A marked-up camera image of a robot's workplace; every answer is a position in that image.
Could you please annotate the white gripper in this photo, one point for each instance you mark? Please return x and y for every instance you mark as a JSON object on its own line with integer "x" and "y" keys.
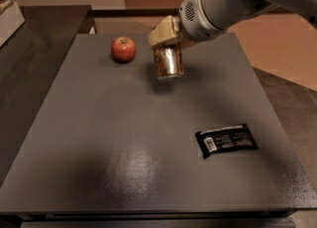
{"x": 194, "y": 21}

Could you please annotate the orange soda can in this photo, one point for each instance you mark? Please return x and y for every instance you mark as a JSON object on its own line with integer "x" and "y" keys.
{"x": 168, "y": 62}

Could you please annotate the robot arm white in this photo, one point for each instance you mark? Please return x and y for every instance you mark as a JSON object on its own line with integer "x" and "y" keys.
{"x": 225, "y": 13}

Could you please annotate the red apple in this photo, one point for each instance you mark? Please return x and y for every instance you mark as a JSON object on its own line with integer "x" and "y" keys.
{"x": 123, "y": 49}

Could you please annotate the black snack packet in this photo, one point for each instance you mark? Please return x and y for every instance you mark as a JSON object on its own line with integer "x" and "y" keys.
{"x": 225, "y": 139}

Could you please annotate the dark side counter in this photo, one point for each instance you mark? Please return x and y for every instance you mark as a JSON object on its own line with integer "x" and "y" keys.
{"x": 29, "y": 62}

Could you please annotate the white box on counter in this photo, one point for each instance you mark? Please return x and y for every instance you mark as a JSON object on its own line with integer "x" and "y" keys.
{"x": 11, "y": 19}

